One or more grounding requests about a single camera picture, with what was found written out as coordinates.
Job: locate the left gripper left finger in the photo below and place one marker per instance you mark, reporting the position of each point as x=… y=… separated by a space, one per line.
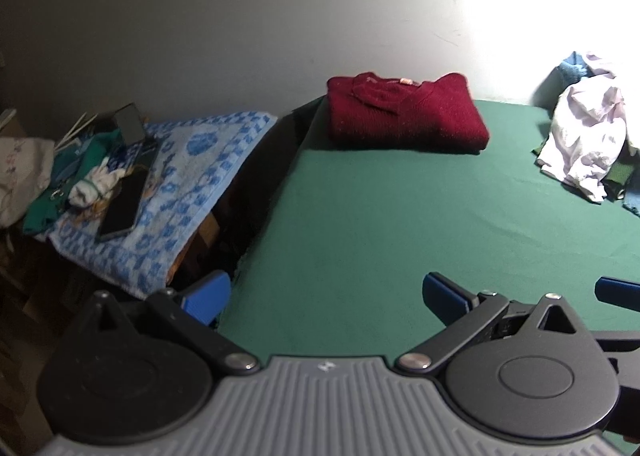
x=189 y=319

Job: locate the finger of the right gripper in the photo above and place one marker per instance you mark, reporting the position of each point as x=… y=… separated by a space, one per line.
x=617 y=292

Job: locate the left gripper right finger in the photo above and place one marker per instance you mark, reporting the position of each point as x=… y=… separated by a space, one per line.
x=468 y=319

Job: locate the dark red knit sweater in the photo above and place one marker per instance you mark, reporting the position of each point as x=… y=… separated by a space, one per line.
x=370 y=112

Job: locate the smartphone on side table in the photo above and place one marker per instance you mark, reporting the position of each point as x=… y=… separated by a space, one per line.
x=122 y=211

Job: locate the green table cloth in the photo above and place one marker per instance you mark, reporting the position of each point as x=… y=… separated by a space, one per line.
x=331 y=291

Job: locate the blue white patterned cloth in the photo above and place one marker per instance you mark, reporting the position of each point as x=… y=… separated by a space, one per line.
x=197 y=161

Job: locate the white plush toy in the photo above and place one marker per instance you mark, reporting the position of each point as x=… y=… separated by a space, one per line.
x=97 y=185

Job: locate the small black stand mirror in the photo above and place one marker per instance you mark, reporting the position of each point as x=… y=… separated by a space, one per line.
x=130 y=124

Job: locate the cream canvas bag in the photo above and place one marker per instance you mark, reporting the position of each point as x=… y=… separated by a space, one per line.
x=26 y=166

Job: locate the blue garment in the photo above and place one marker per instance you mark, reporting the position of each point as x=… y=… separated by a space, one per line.
x=573 y=68

